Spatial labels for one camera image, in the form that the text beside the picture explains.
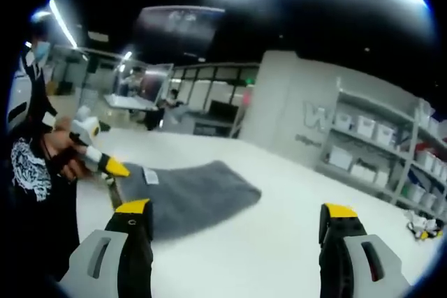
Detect grey towel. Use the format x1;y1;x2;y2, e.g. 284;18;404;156
110;160;263;240

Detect person's left hand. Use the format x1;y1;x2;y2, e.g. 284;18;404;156
45;118;88;182

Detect small yellow black parts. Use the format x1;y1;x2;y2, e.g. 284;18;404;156
406;212;445;242

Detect person's body in black clothing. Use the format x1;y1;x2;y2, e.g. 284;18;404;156
6;18;83;280

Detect grey cabinet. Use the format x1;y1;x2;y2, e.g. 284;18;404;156
170;111;239;139

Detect long ceiling light strip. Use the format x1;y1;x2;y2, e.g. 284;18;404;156
48;0;80;50

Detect grey metal shelf unit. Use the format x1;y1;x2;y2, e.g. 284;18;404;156
316;76;447;223

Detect row of white storage boxes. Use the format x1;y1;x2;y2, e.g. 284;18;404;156
328;109;447;216

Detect black monitor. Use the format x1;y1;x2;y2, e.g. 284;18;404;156
209;100;240;119

